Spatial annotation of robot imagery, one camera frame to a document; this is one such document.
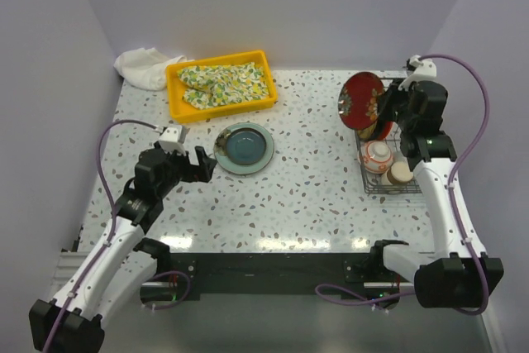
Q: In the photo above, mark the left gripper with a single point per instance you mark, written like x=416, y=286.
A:
x=201, y=172

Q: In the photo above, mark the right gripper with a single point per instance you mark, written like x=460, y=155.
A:
x=392, y=93

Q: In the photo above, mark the large celadon green plate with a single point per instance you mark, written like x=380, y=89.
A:
x=228, y=165

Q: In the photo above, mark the dark blue small plate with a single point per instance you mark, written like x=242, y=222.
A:
x=245, y=146

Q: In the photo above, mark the dark red lacquer plate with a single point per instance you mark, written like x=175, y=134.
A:
x=357, y=102

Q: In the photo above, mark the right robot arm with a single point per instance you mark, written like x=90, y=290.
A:
x=459, y=274

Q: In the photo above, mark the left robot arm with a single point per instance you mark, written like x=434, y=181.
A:
x=75, y=318

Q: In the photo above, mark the yellow patterned plate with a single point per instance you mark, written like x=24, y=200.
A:
x=365, y=134

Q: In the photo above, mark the yellow plastic tray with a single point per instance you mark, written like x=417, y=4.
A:
x=183, y=112

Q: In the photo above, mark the white red patterned bowl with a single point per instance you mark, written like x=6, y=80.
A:
x=376, y=157

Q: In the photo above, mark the beige cup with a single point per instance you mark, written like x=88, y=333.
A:
x=397, y=174

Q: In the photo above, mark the lemon print cloth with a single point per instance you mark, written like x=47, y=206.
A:
x=221, y=85

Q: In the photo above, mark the white cloth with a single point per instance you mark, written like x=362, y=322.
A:
x=145, y=68

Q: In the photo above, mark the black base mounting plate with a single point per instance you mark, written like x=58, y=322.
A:
x=283, y=273

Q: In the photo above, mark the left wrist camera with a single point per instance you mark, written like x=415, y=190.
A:
x=171, y=140

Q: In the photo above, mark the black wire dish rack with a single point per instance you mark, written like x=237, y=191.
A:
x=373, y=181

